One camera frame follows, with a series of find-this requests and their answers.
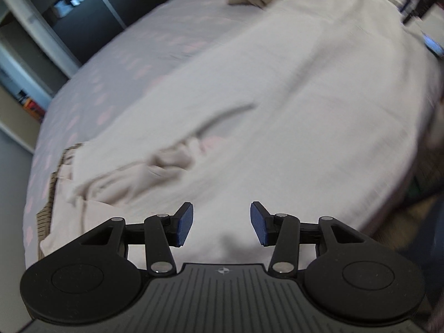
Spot colourful books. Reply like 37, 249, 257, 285
17, 90, 47, 122

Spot dark wardrobe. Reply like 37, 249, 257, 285
0, 0, 174, 77

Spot bed with pink dotted sheet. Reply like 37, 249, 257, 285
22, 0, 444, 271

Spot white muslin garment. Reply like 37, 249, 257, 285
67, 0, 441, 264

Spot brown striped cloth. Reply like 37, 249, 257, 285
36, 142, 85, 241

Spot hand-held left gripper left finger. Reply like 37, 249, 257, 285
81, 202, 195, 276

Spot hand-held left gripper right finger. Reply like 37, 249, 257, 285
250, 201, 366, 278

